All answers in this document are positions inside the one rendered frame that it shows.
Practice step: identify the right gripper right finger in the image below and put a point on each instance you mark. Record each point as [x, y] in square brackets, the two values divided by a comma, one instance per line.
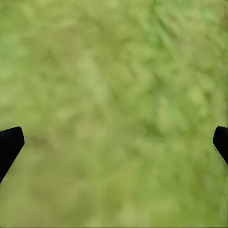
[220, 141]

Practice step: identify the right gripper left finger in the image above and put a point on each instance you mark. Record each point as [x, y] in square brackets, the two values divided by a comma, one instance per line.
[11, 142]

